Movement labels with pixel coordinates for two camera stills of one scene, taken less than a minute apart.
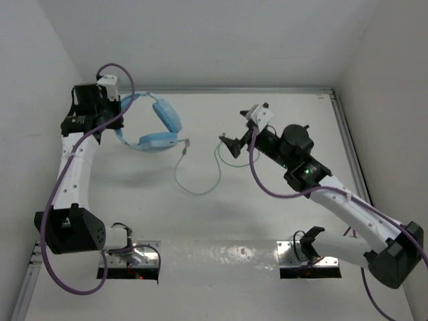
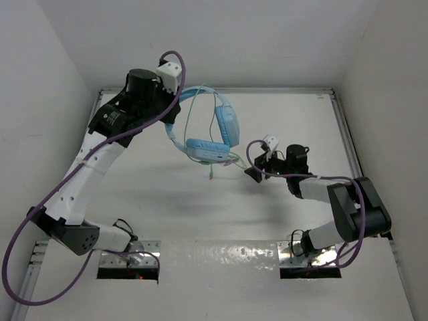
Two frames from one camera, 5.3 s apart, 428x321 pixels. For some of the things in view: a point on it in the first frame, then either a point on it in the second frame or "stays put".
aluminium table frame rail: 225,91 stays put
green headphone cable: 187,144 to 210,162
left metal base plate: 140,257 stays put
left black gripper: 115,104 to 170,97
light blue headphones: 153,142 to 229,122
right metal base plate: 291,255 stays put
